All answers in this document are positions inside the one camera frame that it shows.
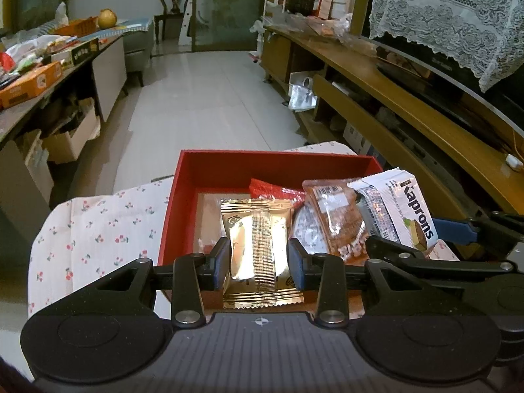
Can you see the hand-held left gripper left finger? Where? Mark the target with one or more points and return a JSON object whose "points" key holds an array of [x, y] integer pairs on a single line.
{"points": [[221, 266]]}

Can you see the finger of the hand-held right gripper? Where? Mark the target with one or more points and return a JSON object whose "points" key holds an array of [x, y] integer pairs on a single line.
{"points": [[409, 258], [454, 231]]}

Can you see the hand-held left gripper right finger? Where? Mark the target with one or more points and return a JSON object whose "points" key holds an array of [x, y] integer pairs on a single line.
{"points": [[297, 266]]}

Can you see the gold foil snack packet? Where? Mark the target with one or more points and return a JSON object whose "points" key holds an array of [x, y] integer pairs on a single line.
{"points": [[258, 245]]}

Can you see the white wafer bar packet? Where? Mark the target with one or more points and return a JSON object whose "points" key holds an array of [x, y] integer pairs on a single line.
{"points": [[405, 208]]}

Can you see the orange-brown snack packet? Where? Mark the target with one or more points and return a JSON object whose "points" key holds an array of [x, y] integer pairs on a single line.
{"points": [[335, 217]]}

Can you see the red gummy candy packet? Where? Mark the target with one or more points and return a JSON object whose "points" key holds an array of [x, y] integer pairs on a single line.
{"points": [[274, 191]]}

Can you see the red cardboard box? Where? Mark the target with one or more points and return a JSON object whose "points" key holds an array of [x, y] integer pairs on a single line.
{"points": [[245, 168]]}

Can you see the white power adapter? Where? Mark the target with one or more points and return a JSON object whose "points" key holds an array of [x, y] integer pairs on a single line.
{"points": [[513, 161]]}

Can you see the cherry-print tablecloth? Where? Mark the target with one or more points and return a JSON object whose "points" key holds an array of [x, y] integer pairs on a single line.
{"points": [[102, 233]]}

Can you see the white and blue box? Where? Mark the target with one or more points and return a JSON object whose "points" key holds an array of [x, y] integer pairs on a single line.
{"points": [[357, 139]]}

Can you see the black television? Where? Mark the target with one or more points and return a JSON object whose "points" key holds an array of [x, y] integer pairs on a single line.
{"points": [[470, 102]]}

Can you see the wooden television cabinet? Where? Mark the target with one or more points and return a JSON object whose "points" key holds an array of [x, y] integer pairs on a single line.
{"points": [[409, 106]]}

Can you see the clear plastic bag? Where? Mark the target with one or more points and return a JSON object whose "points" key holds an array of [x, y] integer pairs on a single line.
{"points": [[303, 92]]}

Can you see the open cardboard box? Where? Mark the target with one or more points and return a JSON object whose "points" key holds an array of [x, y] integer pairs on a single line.
{"points": [[71, 139]]}

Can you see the flat cardboard panel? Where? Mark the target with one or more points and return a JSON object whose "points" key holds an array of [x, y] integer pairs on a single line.
{"points": [[37, 168]]}

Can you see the white cabinet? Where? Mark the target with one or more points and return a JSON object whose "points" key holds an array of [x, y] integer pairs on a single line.
{"points": [[110, 77]]}

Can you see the white lace cloth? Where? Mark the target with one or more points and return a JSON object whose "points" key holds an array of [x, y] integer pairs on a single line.
{"points": [[442, 12]]}

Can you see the grey armchair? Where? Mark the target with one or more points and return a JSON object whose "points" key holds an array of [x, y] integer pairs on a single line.
{"points": [[137, 49]]}

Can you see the long grey side table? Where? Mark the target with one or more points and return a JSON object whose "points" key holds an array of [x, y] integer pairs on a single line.
{"points": [[16, 114]]}

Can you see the dark box with yellow print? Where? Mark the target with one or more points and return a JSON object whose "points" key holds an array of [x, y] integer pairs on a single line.
{"points": [[80, 52]]}

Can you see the glass door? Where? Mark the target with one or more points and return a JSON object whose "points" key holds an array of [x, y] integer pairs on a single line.
{"points": [[229, 8]]}

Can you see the red and white carton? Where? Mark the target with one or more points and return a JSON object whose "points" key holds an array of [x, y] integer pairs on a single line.
{"points": [[324, 6]]}

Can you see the orange flat box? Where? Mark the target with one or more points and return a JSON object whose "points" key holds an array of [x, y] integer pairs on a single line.
{"points": [[28, 86]]}

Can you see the wooden chair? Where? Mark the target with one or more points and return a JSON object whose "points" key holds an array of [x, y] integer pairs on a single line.
{"points": [[174, 4]]}

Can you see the yellow pomelo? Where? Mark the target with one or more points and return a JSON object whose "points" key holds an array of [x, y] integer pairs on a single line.
{"points": [[107, 18]]}

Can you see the orange tray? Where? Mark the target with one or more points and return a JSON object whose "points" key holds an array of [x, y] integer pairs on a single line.
{"points": [[77, 28]]}

